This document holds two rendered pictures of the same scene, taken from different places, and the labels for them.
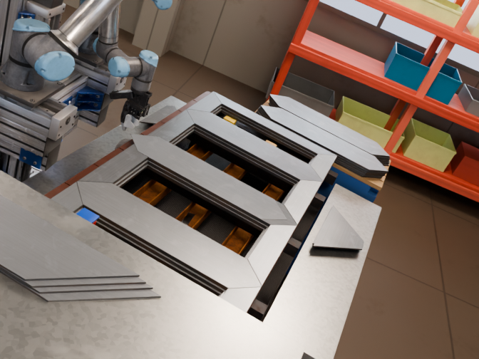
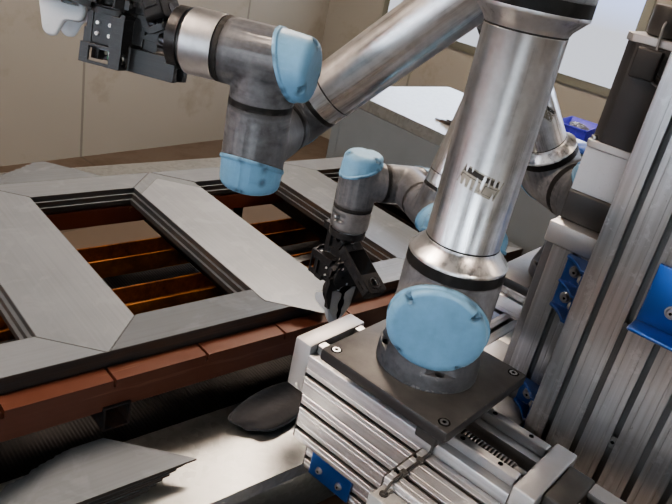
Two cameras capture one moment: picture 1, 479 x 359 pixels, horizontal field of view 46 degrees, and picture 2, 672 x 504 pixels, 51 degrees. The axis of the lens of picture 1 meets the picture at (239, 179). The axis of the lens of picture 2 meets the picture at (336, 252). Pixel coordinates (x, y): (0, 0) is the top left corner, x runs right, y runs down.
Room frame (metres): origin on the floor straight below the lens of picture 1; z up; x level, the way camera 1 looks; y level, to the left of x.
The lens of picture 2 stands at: (3.07, 1.22, 1.60)
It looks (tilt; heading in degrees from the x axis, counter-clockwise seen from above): 25 degrees down; 215
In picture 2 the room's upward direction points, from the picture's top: 12 degrees clockwise
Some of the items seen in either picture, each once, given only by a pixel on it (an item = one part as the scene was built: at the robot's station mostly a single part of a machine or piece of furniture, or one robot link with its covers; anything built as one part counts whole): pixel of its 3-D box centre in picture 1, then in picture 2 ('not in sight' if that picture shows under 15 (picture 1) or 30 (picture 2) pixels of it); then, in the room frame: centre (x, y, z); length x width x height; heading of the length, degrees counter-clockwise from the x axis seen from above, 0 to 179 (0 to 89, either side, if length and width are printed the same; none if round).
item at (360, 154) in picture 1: (323, 135); not in sight; (2.94, -0.33, 0.82); 0.80 x 0.40 x 0.06; 80
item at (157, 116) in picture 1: (167, 118); (69, 484); (2.60, 0.47, 0.70); 0.39 x 0.12 x 0.04; 170
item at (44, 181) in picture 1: (125, 144); (256, 442); (2.26, 0.55, 0.66); 1.30 x 0.20 x 0.03; 170
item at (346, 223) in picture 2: (141, 83); (349, 218); (2.06, 0.51, 1.08); 0.08 x 0.08 x 0.05
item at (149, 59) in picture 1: (145, 65); (360, 180); (2.05, 0.52, 1.16); 0.09 x 0.08 x 0.11; 147
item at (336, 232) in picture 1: (342, 234); (34, 182); (2.13, -0.51, 0.77); 0.45 x 0.20 x 0.04; 170
